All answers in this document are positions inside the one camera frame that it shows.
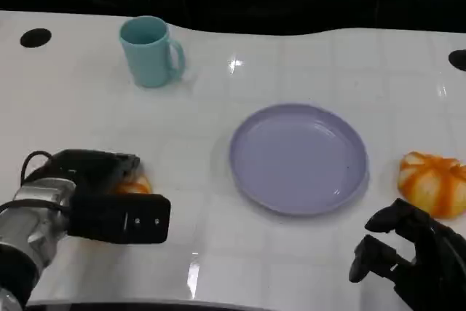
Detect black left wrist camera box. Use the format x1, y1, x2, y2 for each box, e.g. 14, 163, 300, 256
67, 192, 172, 245

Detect orange and white bread roll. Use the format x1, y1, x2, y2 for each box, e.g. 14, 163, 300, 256
108, 172, 152, 195
396, 150, 466, 220

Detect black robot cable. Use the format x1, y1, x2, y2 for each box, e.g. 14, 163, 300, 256
20, 150, 55, 184
0, 200, 71, 214

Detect pale green mug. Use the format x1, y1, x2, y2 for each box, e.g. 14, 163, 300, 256
119, 15, 186, 89

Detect lilac plate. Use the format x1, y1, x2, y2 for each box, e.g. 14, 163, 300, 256
229, 103, 369, 217

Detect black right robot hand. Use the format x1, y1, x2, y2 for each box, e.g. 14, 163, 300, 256
348, 197, 466, 311

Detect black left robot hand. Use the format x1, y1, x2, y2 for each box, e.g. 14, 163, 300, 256
34, 149, 141, 196

